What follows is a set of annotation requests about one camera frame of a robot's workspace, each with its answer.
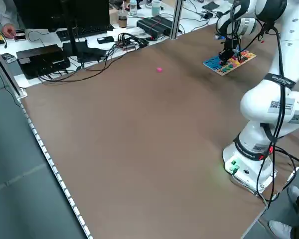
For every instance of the black electronics box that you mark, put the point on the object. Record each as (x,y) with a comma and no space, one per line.
(40,53)

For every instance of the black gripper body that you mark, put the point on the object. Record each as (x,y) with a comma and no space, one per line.
(231,46)

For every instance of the small black box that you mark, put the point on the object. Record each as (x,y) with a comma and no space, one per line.
(20,35)

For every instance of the blue wooden toy board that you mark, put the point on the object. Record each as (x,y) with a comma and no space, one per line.
(214,63)

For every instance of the green tumbler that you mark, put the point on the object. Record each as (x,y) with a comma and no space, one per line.
(155,8)

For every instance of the aluminium frame rail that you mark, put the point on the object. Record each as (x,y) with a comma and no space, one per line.
(20,92)

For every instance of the pink rectangular block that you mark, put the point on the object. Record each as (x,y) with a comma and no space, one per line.
(159,69)

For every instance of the black monitor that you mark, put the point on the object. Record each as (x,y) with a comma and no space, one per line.
(52,12)

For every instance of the clear water bottle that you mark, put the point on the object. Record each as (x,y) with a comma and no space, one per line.
(133,8)

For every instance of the small grey device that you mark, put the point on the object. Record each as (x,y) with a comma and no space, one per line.
(8,57)

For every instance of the aluminium post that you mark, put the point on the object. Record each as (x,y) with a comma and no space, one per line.
(177,20)

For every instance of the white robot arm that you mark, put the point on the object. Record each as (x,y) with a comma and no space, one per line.
(264,107)

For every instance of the person's forearm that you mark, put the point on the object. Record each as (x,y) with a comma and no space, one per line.
(0,12)

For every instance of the iced coffee cup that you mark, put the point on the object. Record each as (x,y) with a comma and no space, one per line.
(122,21)

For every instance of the black phone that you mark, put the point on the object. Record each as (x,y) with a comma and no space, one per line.
(105,39)

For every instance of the cardboard box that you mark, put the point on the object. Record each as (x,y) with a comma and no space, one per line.
(113,16)

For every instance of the black finned power unit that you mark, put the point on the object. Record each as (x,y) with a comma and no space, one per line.
(152,25)

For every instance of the white desk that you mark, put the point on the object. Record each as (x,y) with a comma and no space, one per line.
(12,48)

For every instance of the black keyboard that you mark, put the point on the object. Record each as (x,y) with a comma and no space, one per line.
(89,30)

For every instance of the black mouse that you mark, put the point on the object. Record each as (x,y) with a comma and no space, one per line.
(52,29)

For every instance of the black monitor stand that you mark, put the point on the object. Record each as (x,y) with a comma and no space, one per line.
(73,44)

